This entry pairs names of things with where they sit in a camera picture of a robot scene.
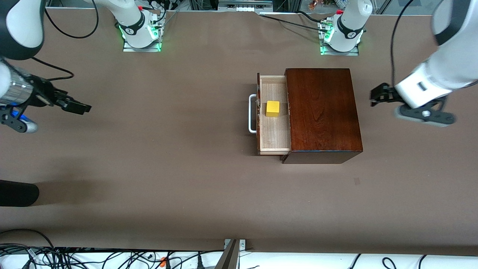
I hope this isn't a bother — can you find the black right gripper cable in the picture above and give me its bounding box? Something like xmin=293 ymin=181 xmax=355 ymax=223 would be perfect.
xmin=31 ymin=56 xmax=74 ymax=82

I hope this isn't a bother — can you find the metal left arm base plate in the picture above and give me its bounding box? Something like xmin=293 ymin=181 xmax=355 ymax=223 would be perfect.
xmin=320 ymin=21 xmax=360 ymax=56

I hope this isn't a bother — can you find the dark brown wooden cabinet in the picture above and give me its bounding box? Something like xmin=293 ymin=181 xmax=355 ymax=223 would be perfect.
xmin=280 ymin=68 xmax=363 ymax=164

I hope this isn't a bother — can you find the black right arm cable loop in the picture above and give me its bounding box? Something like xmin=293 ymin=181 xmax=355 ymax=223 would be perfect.
xmin=45 ymin=0 xmax=100 ymax=39

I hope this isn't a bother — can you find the black fabric-covered cylinder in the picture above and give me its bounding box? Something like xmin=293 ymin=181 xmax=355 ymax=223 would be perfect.
xmin=0 ymin=179 xmax=40 ymax=207

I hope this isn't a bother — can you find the grey metal post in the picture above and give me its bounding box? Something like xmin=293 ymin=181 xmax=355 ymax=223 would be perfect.
xmin=215 ymin=239 xmax=240 ymax=269

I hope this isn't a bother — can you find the wooden drawer with white handle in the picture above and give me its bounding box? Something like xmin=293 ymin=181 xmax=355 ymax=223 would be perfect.
xmin=249 ymin=73 xmax=292 ymax=156

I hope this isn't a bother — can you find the black cable on table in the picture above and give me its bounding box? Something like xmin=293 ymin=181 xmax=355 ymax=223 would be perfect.
xmin=260 ymin=10 xmax=330 ymax=33

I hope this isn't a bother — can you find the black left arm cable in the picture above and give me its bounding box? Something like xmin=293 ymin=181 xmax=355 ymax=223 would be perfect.
xmin=390 ymin=0 xmax=416 ymax=87

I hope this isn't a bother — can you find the grey power strip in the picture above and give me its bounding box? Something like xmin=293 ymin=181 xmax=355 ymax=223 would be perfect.
xmin=218 ymin=0 xmax=273 ymax=12

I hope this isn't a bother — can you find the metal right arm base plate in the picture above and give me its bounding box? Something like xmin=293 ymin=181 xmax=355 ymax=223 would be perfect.
xmin=122 ymin=35 xmax=162 ymax=53

